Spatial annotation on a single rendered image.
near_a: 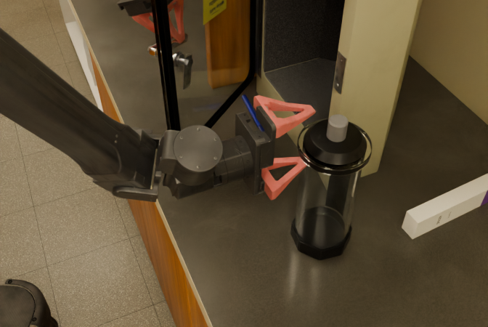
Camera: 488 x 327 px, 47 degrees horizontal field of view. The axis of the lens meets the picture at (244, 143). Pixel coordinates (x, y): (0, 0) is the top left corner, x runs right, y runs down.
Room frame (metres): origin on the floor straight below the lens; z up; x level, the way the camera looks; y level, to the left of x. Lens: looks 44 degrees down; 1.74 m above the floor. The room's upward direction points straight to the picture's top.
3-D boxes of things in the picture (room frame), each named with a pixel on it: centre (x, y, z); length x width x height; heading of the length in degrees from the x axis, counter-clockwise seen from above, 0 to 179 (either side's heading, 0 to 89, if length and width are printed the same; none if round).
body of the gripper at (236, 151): (0.52, 0.02, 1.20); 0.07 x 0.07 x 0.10; 24
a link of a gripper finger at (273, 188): (0.55, -0.05, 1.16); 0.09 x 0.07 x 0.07; 114
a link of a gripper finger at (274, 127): (0.55, -0.05, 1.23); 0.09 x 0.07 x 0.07; 114
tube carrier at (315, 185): (0.59, -0.13, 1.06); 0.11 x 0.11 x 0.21
